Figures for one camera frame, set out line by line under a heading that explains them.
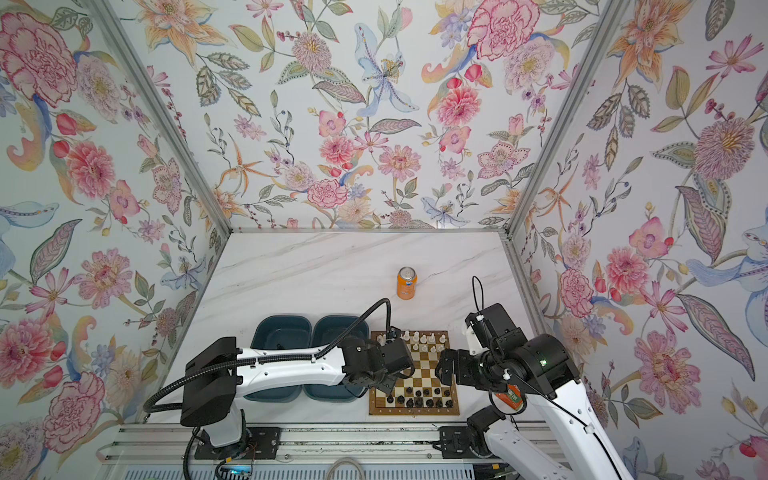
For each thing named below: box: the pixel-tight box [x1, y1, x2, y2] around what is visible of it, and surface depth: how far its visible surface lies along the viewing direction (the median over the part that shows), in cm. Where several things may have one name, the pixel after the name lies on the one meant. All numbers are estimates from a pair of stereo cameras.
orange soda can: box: [396, 266, 418, 301], surface depth 97 cm
